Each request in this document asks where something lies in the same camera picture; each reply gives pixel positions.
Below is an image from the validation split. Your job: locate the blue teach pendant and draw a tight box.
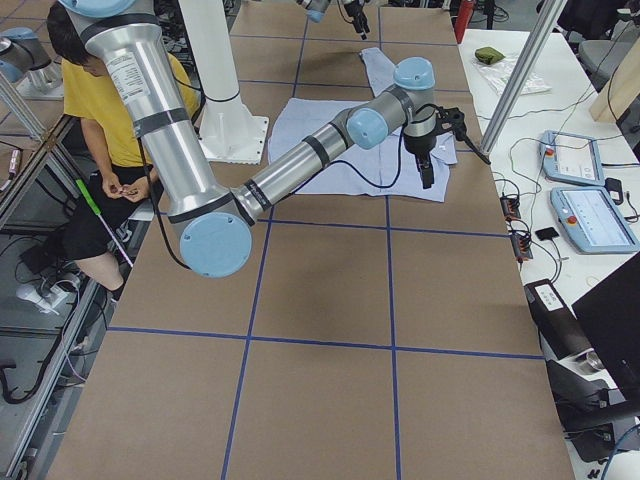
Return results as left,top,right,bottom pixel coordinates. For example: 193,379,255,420
540,130,605,186
549,186,639,254

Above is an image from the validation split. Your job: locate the orange black adapter box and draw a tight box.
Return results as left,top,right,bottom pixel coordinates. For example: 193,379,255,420
500,196,521,222

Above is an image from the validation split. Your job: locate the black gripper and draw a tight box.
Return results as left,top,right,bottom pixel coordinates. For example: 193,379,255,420
403,134,434,189
342,0,368,36

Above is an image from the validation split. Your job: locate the grey office chair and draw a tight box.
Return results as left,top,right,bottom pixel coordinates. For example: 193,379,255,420
578,40,633,91

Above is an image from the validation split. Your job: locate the person in yellow shirt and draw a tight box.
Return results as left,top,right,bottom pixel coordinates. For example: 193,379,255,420
34,2,201,304

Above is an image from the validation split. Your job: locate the small black phone device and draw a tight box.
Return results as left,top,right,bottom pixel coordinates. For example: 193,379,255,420
535,227,559,241

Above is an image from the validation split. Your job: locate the green fabric pouch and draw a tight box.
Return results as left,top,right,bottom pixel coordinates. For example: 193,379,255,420
474,46,505,65

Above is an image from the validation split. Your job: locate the lower blue teach pendant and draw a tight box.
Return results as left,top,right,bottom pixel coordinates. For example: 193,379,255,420
549,186,639,254

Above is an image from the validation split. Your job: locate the aluminium frame post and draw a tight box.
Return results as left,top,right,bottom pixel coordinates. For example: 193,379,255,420
480,0,567,154

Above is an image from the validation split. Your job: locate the brown paper table mat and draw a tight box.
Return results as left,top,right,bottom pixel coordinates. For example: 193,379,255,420
45,5,576,480

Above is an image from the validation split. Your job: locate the black box with label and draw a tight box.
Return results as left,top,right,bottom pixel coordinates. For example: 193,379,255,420
524,279,592,359

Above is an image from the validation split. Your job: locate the light blue striped shirt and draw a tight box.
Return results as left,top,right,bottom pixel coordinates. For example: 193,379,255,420
266,46,459,204

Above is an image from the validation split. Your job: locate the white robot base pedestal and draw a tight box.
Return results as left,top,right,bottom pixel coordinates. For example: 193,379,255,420
179,0,269,164

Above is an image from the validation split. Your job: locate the black monitor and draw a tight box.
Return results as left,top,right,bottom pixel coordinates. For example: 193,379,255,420
573,255,639,399

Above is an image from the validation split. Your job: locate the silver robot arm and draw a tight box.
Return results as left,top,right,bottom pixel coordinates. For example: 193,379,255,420
62,1,436,278
295,0,370,40

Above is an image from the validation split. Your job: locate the upper blue teach pendant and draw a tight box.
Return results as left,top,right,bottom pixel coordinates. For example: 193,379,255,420
540,130,605,186

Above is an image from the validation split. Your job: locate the clear bag with MiNi print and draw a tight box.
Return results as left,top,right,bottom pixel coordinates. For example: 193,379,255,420
473,53,553,97

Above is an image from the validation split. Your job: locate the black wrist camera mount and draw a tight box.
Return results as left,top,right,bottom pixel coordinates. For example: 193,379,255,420
434,106,491,165

